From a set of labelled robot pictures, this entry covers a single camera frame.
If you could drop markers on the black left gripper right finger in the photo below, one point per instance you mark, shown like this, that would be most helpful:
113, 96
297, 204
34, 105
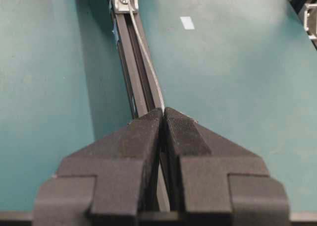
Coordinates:
216, 182

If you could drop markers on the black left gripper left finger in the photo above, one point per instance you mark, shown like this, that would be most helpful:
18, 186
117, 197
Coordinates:
105, 183

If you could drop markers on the small pale tape patch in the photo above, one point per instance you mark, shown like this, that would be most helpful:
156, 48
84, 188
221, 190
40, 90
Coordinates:
187, 22

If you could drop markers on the long black aluminium rail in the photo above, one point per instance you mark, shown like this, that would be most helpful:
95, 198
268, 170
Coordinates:
140, 75

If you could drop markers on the black rail at bottom edge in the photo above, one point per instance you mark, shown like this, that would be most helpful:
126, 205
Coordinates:
22, 218

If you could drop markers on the silver metal fitting on rail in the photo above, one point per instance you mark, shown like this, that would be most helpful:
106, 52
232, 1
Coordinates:
124, 6

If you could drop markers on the white clamp block on frame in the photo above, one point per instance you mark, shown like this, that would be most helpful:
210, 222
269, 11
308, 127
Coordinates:
310, 20

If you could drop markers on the black aluminium frame stand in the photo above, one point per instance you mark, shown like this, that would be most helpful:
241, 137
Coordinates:
304, 8

